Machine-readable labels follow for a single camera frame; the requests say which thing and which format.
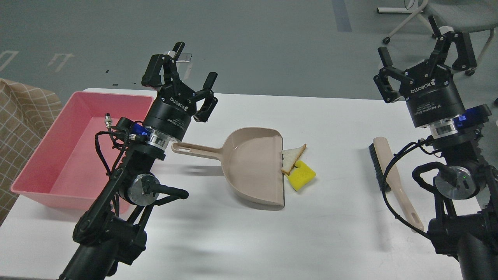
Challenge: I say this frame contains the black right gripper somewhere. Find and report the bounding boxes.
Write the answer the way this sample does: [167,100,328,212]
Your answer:
[373,15,478,129]

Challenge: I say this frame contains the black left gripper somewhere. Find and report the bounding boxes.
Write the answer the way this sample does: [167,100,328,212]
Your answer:
[142,42,218,141]

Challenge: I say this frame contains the beige hand brush black bristles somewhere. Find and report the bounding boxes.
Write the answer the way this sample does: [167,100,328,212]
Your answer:
[369,137,424,231]

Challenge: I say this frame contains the beige plastic dustpan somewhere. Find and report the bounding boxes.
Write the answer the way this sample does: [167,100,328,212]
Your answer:
[171,127,285,207]

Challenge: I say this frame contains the triangular bread slice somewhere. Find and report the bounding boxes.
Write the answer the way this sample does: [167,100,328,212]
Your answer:
[281,144,307,175]

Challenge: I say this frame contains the yellow sponge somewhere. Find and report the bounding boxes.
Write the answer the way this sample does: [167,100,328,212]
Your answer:
[285,160,316,192]

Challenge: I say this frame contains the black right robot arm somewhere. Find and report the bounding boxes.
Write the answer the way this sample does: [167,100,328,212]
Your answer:
[369,16,497,280]

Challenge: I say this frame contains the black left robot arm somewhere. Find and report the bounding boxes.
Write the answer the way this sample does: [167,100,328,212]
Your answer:
[59,42,218,280]

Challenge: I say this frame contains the pink plastic bin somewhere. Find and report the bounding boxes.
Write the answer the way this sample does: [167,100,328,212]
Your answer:
[11,91,154,211]

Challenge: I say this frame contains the silver floor outlet plate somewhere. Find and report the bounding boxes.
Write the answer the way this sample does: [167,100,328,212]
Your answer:
[176,53,192,63]

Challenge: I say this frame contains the grey office chair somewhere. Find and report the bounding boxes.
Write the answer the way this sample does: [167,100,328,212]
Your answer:
[374,0,497,93]

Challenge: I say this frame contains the beige checkered cloth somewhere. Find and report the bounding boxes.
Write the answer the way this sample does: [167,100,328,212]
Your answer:
[0,79,62,224]

